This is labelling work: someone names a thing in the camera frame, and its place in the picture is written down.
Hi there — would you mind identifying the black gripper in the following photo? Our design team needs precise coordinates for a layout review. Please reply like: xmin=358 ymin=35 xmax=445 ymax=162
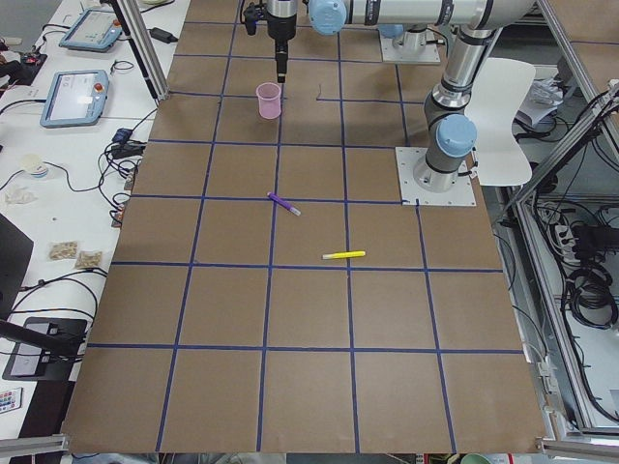
xmin=266 ymin=0 xmax=297 ymax=82

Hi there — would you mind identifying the purple highlighter pen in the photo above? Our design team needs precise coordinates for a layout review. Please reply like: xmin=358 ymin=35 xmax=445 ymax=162
xmin=267 ymin=191 xmax=301 ymax=217

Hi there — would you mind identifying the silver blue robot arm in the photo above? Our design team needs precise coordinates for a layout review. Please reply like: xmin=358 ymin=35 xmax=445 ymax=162
xmin=307 ymin=0 xmax=533 ymax=192

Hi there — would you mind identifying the pink mesh cup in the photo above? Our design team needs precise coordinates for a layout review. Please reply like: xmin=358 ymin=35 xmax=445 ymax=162
xmin=255 ymin=82 xmax=281 ymax=120

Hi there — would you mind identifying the black power adapter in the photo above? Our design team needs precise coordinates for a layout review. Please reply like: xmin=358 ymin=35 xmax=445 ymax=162
xmin=149 ymin=27 xmax=178 ymax=44

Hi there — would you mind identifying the upper teach pendant tablet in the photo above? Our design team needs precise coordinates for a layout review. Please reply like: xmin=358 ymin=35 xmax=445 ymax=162
xmin=59 ymin=9 xmax=123 ymax=52

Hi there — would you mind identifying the teach pendant tablet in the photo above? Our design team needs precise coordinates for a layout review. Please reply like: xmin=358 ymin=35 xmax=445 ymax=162
xmin=40 ymin=70 xmax=109 ymax=129
xmin=59 ymin=9 xmax=123 ymax=52

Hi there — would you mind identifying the yellow highlighter pen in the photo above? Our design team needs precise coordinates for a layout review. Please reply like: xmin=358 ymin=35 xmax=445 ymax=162
xmin=321 ymin=250 xmax=367 ymax=260

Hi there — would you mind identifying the lower teach pendant tablet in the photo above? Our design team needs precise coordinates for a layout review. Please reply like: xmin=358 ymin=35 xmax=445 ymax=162
xmin=40 ymin=70 xmax=109 ymax=129

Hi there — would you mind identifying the white plastic chair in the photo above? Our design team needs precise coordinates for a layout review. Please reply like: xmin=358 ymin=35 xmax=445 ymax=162
xmin=465 ymin=58 xmax=536 ymax=187

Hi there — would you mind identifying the white tape roll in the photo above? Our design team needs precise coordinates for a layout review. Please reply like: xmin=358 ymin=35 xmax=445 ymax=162
xmin=21 ymin=154 xmax=49 ymax=179

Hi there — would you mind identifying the colourful remote control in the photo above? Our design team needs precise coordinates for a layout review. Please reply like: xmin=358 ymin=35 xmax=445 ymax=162
xmin=0 ymin=387 xmax=23 ymax=414

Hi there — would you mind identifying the second arm base plate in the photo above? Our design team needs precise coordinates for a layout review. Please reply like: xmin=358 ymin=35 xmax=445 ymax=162
xmin=380 ymin=29 xmax=441 ymax=66

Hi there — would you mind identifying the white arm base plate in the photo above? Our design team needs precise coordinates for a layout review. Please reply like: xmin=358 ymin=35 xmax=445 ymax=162
xmin=395 ymin=147 xmax=477 ymax=207

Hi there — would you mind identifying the black camera stand base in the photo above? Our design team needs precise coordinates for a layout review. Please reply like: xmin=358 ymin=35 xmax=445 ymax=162
xmin=1 ymin=317 xmax=88 ymax=381

